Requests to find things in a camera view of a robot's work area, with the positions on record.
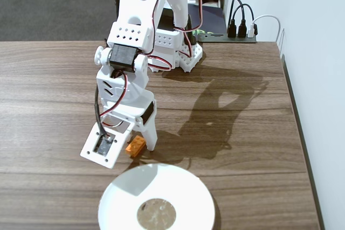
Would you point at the white round plate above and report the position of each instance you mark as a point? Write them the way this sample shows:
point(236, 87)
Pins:
point(121, 200)

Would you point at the dark navy box green print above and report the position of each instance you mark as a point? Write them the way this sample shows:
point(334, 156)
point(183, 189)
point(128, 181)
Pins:
point(213, 20)

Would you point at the wrist camera on white mount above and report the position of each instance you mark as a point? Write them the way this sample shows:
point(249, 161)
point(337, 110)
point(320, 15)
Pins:
point(94, 152)

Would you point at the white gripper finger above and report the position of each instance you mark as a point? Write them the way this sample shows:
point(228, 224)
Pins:
point(151, 138)

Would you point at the orange lego block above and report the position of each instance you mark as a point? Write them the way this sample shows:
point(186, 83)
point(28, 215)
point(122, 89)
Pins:
point(136, 146)

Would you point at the black USB hub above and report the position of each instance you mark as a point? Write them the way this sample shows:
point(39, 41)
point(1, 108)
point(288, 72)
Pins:
point(226, 38)

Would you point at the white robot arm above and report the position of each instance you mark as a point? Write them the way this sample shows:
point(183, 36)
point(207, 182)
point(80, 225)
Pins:
point(129, 6)

